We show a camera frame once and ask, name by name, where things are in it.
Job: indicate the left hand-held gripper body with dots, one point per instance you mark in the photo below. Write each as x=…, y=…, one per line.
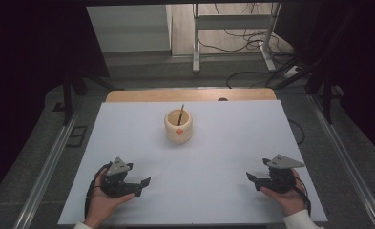
x=116, y=179

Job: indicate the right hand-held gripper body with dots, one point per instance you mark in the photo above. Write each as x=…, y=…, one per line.
x=279, y=173

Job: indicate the cream ceramic cup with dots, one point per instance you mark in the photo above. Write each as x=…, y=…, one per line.
x=178, y=126

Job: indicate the dark pencil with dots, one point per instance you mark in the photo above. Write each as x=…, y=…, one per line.
x=180, y=115

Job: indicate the person's right hand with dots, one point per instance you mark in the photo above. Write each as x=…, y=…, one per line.
x=287, y=198

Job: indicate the person's left hand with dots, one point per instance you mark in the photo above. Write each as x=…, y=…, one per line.
x=104, y=206

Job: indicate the white table cover sheet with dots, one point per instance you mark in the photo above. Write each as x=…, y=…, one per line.
x=207, y=178

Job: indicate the person's right white sleeve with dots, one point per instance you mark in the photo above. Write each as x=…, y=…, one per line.
x=301, y=221

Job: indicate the person's white sleeve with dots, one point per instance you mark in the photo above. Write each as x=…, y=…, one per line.
x=81, y=225
x=301, y=221

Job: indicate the person's left white sleeve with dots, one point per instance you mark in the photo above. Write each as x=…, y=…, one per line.
x=81, y=225

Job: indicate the black floor socket plate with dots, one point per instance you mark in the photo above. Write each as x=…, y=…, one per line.
x=76, y=136

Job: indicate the black metal stand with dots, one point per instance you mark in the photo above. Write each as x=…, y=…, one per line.
x=72, y=92
x=326, y=95

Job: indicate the wooden table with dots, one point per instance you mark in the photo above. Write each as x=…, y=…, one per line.
x=188, y=94

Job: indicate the white power strip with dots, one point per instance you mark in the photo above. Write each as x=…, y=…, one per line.
x=291, y=71

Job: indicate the dark curtain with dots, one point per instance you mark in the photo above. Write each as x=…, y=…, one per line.
x=26, y=79
x=363, y=63

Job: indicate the aluminium floor rail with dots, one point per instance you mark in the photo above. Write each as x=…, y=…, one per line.
x=45, y=175
x=350, y=165

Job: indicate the white wall panel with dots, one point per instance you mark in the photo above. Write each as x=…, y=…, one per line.
x=129, y=28

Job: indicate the white metal desk frame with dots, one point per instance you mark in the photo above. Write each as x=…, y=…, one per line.
x=233, y=22

